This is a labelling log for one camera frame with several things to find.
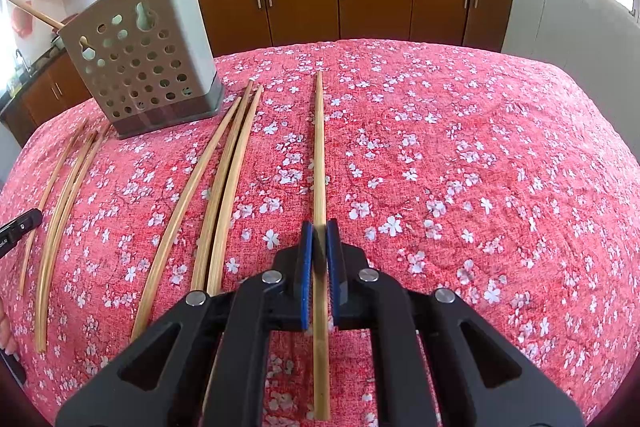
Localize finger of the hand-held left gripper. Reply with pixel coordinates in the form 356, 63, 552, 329
0, 208, 42, 254

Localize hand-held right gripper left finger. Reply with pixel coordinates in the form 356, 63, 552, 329
55, 221, 315, 427

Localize brown lower kitchen cabinets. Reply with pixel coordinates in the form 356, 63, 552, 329
0, 0, 516, 148

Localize red plastic bag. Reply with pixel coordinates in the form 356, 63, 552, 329
11, 2, 34, 39

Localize green perforated utensil holder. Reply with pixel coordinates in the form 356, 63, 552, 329
59, 0, 226, 140

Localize bamboo chopstick pair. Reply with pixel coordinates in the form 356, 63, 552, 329
37, 124, 112, 353

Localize red floral tablecloth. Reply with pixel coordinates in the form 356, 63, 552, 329
0, 38, 640, 427

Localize person's left hand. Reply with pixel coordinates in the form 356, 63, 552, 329
0, 299, 19, 356

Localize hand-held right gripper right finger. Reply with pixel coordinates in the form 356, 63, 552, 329
325, 219, 586, 427

